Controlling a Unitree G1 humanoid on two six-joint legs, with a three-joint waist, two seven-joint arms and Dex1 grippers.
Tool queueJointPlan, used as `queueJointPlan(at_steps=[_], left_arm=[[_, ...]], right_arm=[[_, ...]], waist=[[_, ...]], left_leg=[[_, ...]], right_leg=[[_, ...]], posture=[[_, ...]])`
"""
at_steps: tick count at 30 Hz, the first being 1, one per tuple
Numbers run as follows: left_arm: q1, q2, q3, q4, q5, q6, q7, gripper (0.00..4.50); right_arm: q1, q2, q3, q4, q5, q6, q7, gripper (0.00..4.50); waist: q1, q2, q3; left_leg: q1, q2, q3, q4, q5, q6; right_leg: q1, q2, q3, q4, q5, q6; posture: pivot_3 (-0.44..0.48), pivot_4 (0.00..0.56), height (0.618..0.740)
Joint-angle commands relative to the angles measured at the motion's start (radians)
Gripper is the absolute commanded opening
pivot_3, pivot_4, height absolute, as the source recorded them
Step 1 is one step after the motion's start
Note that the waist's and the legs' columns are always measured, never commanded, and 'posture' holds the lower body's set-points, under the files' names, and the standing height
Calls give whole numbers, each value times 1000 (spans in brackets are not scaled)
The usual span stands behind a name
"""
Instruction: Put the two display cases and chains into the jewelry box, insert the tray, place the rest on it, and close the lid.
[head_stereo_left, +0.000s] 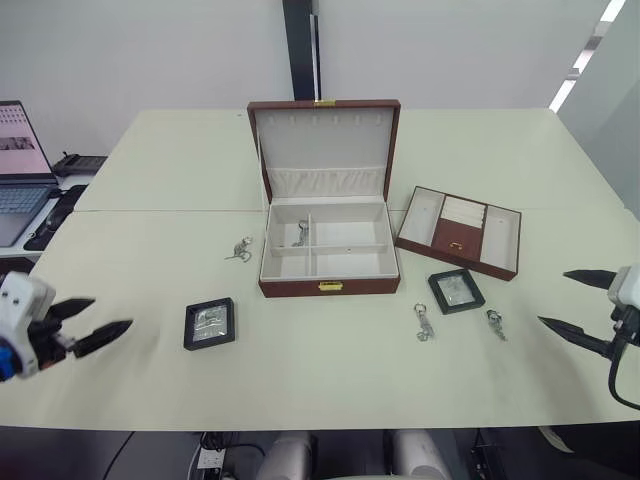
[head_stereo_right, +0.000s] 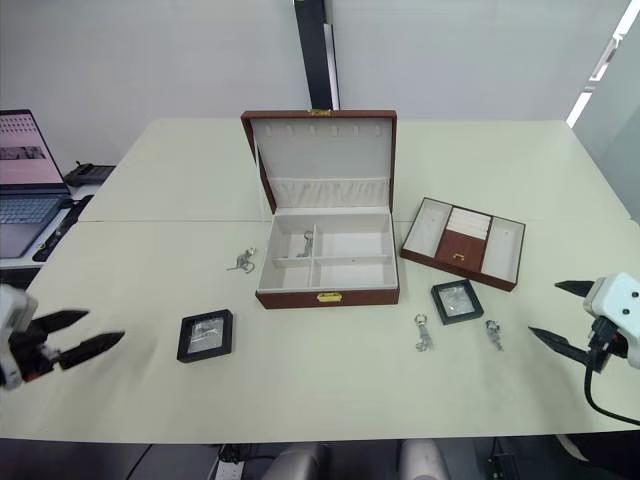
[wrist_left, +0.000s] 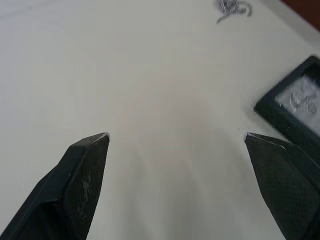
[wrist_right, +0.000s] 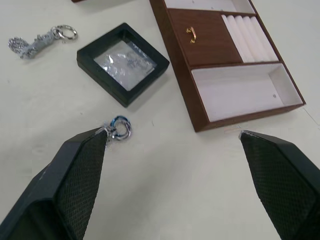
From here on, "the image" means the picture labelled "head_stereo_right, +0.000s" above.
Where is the grey rounded shape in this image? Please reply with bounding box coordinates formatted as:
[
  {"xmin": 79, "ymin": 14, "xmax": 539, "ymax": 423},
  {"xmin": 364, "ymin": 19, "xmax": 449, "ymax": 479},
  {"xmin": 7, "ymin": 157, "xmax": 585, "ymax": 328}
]
[
  {"xmin": 259, "ymin": 441, "xmax": 332, "ymax": 480},
  {"xmin": 399, "ymin": 439, "xmax": 459, "ymax": 480}
]

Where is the silver metal chain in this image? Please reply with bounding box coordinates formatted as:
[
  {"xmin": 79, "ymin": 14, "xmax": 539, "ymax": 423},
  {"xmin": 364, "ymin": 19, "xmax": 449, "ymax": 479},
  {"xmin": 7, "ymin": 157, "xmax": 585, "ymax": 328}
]
[
  {"xmin": 295, "ymin": 229, "xmax": 317, "ymax": 260},
  {"xmin": 225, "ymin": 245, "xmax": 260, "ymax": 274},
  {"xmin": 483, "ymin": 319, "xmax": 506, "ymax": 353},
  {"xmin": 413, "ymin": 313, "xmax": 435, "ymax": 353}
]

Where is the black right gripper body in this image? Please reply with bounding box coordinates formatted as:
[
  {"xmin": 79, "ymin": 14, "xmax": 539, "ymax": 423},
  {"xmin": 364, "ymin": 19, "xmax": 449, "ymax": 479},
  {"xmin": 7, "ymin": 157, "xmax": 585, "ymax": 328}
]
[{"xmin": 586, "ymin": 312, "xmax": 631, "ymax": 374}]

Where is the brown jewelry insert tray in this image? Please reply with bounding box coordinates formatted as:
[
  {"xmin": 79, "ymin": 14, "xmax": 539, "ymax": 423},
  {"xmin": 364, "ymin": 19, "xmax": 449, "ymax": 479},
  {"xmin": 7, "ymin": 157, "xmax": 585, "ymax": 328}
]
[{"xmin": 400, "ymin": 196, "xmax": 527, "ymax": 293}]

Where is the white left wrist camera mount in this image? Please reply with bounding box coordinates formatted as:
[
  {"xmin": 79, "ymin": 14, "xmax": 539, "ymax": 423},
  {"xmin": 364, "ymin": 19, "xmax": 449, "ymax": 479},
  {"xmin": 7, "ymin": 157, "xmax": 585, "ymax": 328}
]
[{"xmin": 0, "ymin": 283, "xmax": 40, "ymax": 392}]

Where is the open grey laptop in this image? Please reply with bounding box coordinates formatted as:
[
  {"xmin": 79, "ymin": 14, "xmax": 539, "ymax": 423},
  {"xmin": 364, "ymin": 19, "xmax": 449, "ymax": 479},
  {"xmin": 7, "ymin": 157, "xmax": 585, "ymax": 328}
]
[{"xmin": 0, "ymin": 108, "xmax": 76, "ymax": 260}]

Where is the black desk phone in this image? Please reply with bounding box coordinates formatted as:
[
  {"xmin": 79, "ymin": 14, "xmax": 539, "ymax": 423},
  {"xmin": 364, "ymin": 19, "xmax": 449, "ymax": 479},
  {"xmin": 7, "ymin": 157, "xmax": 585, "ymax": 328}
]
[{"xmin": 65, "ymin": 160, "xmax": 118, "ymax": 189}]

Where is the white window frame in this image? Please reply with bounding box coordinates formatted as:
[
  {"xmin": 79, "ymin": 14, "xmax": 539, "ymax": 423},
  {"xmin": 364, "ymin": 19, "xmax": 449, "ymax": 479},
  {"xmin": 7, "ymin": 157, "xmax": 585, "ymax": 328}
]
[{"xmin": 565, "ymin": 0, "xmax": 640, "ymax": 129}]

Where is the white power strip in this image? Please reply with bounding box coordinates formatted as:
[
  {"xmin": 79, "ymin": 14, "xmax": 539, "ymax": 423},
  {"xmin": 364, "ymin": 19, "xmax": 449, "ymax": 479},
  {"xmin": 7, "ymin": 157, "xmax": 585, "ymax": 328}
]
[{"xmin": 215, "ymin": 459, "xmax": 247, "ymax": 480}]

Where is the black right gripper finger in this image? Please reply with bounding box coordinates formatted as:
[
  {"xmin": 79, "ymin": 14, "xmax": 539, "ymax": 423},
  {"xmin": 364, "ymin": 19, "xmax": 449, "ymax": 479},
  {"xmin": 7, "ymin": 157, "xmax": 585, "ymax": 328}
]
[
  {"xmin": 554, "ymin": 279, "xmax": 596, "ymax": 302},
  {"xmin": 527, "ymin": 325, "xmax": 597, "ymax": 369}
]

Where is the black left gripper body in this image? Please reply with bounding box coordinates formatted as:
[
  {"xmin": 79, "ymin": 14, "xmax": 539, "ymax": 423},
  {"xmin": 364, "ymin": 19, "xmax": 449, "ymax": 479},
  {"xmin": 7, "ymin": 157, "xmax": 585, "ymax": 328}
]
[{"xmin": 6, "ymin": 323, "xmax": 65, "ymax": 385}]

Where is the brown open jewelry box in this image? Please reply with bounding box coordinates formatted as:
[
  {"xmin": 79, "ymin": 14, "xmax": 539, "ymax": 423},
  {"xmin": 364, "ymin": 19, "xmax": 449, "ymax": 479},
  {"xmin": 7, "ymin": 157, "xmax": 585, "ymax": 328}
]
[{"xmin": 240, "ymin": 108, "xmax": 403, "ymax": 311}]

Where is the black vertical post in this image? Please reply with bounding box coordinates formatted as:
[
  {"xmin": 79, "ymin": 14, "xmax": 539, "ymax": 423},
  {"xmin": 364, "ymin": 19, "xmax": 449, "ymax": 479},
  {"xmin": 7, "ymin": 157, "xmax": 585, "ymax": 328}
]
[{"xmin": 292, "ymin": 0, "xmax": 343, "ymax": 113}]

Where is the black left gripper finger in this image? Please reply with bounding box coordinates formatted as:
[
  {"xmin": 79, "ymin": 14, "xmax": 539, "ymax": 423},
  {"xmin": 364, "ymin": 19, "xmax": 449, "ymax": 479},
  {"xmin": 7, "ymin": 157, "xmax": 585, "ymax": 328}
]
[
  {"xmin": 54, "ymin": 330, "xmax": 127, "ymax": 372},
  {"xmin": 29, "ymin": 309, "xmax": 91, "ymax": 336}
]

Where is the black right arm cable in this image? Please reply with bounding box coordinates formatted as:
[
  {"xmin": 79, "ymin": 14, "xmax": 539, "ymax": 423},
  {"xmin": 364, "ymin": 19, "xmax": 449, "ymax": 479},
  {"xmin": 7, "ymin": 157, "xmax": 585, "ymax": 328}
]
[{"xmin": 581, "ymin": 349, "xmax": 640, "ymax": 428}]

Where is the black framed display case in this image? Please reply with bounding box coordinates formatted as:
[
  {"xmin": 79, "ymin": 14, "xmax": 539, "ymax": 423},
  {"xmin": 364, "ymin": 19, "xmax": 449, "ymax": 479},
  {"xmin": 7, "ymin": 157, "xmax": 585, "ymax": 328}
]
[
  {"xmin": 176, "ymin": 308, "xmax": 237, "ymax": 365},
  {"xmin": 430, "ymin": 278, "xmax": 485, "ymax": 327}
]

